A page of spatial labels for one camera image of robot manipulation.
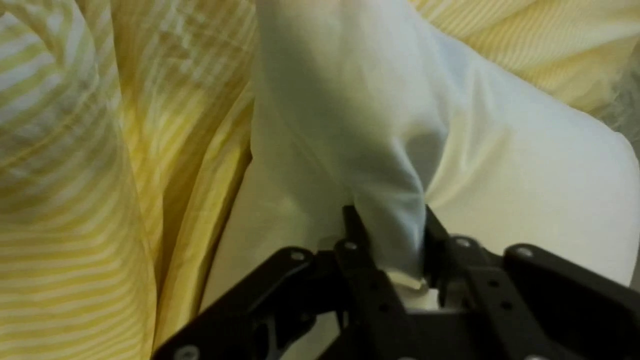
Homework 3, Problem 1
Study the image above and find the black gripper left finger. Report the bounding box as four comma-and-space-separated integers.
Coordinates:
151, 203, 409, 360

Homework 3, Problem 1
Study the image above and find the yellow striped blanket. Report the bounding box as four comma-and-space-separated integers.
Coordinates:
0, 0, 640, 360

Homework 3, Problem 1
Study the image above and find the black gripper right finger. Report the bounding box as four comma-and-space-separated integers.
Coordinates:
421, 205, 640, 360

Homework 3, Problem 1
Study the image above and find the large white pillow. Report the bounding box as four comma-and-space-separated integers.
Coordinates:
198, 0, 640, 360

